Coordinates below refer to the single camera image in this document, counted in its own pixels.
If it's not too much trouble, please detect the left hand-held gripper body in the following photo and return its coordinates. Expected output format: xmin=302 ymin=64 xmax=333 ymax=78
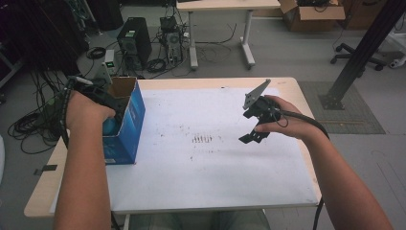
xmin=67 ymin=76 xmax=129 ymax=113

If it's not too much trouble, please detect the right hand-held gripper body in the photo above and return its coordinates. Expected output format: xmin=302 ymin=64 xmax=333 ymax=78
xmin=242 ymin=79 xmax=283 ymax=127

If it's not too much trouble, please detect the blue cardboard box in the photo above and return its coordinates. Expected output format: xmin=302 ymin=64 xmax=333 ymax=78
xmin=101 ymin=76 xmax=147 ymax=166

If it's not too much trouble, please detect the person's left hand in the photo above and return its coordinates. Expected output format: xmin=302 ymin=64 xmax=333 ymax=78
xmin=65 ymin=89 xmax=117 ymax=132

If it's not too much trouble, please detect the person's right hand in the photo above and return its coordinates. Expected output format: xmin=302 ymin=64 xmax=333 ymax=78
xmin=254 ymin=95 xmax=317 ymax=142

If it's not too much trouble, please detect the small white device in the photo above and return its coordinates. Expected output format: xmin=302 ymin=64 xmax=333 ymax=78
xmin=101 ymin=49 xmax=116 ymax=78

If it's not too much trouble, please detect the white table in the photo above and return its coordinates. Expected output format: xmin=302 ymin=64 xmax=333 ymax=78
xmin=49 ymin=87 xmax=321 ymax=215

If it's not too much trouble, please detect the black computer tower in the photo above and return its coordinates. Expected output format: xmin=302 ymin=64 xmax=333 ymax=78
xmin=116 ymin=16 xmax=153 ymax=71

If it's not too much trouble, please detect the black curtain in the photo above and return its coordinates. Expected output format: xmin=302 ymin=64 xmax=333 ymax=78
xmin=0 ymin=0 xmax=91 ymax=77

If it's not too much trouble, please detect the grey floor mat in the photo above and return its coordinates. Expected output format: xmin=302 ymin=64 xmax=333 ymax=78
xmin=298 ymin=80 xmax=387 ymax=135

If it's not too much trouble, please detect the black tape strip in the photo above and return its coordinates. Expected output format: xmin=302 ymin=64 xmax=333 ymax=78
xmin=33 ymin=164 xmax=58 ymax=176

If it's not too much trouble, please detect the open computer case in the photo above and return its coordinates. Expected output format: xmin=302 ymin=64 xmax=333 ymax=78
xmin=159 ymin=15 xmax=185 ymax=64

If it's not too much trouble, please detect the open brown cardboard box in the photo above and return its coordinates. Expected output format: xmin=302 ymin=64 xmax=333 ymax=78
xmin=278 ymin=0 xmax=347 ymax=33

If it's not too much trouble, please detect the black office chair base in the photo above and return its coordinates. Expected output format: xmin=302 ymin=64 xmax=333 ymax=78
xmin=329 ymin=42 xmax=388 ymax=72

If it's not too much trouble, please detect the white desk with wooden top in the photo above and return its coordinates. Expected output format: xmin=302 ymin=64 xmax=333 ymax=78
xmin=175 ymin=0 xmax=282 ymax=71

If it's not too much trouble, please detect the black metal stand beam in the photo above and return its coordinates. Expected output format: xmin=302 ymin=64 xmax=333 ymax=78
xmin=318 ymin=0 xmax=406 ymax=111

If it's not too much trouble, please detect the closed brown cardboard box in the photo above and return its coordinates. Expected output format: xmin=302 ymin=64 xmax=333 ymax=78
xmin=337 ymin=0 xmax=391 ymax=32

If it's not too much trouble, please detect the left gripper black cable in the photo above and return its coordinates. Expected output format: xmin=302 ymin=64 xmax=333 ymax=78
xmin=58 ymin=83 xmax=72 ymax=150

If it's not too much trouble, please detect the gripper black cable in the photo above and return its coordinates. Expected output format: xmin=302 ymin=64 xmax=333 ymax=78
xmin=280 ymin=109 xmax=330 ymax=230
xmin=58 ymin=83 xmax=72 ymax=150

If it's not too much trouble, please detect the coiled black cable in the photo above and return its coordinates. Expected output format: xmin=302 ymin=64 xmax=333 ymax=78
xmin=146 ymin=57 xmax=168 ymax=74
xmin=85 ymin=46 xmax=107 ymax=60

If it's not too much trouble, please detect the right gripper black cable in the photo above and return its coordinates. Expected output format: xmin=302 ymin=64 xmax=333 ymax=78
xmin=280 ymin=109 xmax=330 ymax=230

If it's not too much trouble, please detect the bundle of black cables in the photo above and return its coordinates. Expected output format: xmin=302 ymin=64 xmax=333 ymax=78
xmin=7 ymin=71 xmax=69 ymax=155

